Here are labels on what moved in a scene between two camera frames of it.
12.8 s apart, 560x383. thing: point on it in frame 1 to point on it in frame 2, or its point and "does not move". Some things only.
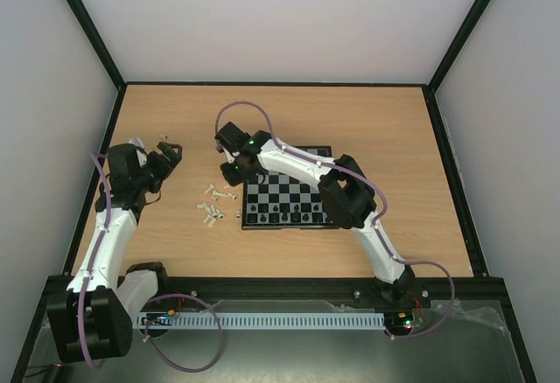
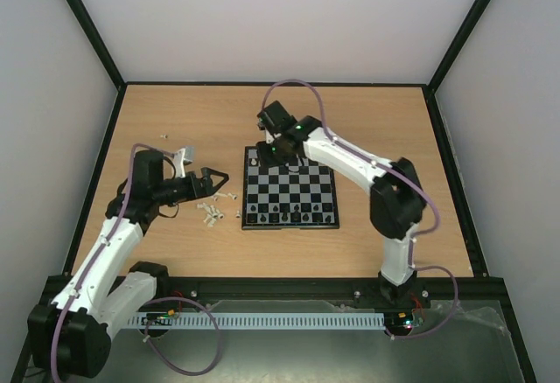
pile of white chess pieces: x=213 y=213 does not move
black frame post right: x=468 y=24 does not move
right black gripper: x=227 y=172 to x=266 y=154
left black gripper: x=166 y=166 to x=207 y=188
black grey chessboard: x=276 y=200 does not move
